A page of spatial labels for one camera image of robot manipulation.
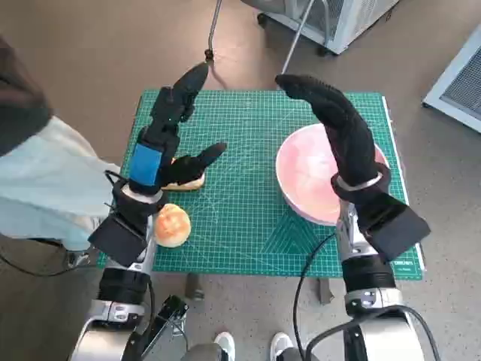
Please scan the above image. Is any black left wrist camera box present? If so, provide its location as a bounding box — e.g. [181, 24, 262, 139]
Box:
[87, 216, 148, 266]

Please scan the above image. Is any green cutting mat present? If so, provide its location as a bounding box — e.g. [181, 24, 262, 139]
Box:
[126, 88, 425, 281]

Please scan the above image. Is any person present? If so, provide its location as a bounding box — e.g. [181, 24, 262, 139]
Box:
[0, 35, 125, 251]

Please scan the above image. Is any black floor cable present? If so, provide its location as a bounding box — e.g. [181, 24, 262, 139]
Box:
[0, 255, 98, 278]

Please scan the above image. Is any metal chair leg with caster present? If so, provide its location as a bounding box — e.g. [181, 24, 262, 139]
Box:
[204, 0, 223, 63]

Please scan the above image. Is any straight metal chair leg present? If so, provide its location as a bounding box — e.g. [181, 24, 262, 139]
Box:
[280, 0, 316, 76]

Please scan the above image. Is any long braided toy bread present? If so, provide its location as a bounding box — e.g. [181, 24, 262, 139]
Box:
[161, 157, 206, 192]

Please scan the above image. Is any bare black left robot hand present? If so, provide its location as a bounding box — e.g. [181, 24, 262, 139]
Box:
[122, 62, 228, 196]

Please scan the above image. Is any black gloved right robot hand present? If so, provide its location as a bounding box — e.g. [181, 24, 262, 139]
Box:
[275, 74, 381, 188]

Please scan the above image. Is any round toy bread bun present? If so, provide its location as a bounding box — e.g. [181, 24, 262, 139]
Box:
[154, 203, 192, 249]

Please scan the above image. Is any white shoe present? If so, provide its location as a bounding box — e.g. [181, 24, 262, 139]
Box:
[270, 331, 295, 361]
[213, 331, 237, 361]

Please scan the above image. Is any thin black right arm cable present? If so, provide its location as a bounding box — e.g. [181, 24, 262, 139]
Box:
[292, 231, 339, 361]

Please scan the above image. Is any black left forearm cable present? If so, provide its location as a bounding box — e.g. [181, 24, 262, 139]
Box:
[147, 280, 157, 339]

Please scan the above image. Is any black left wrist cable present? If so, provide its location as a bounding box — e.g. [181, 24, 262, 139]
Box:
[103, 169, 129, 189]

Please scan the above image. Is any dark grey knee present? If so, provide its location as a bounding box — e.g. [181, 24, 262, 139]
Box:
[280, 347, 313, 361]
[183, 344, 223, 361]

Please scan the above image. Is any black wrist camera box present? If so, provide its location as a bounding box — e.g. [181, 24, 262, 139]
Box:
[356, 193, 431, 262]
[87, 216, 148, 266]

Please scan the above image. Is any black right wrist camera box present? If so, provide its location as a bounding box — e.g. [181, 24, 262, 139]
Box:
[356, 193, 431, 262]

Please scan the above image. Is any black bar with metal clamp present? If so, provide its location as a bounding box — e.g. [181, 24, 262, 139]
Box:
[141, 295, 189, 361]

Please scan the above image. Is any white wheeled cabinet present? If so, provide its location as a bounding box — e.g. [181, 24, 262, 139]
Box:
[257, 0, 401, 57]

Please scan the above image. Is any grey table leg bracket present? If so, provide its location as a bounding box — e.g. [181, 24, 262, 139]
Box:
[186, 272, 206, 301]
[318, 278, 335, 305]

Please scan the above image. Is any pink bowl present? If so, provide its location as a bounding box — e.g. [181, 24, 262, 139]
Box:
[275, 126, 390, 227]

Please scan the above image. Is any white vented unit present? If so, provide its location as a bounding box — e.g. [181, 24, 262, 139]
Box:
[420, 24, 481, 135]

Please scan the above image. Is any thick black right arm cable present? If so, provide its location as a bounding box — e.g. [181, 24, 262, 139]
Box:
[304, 304, 443, 361]

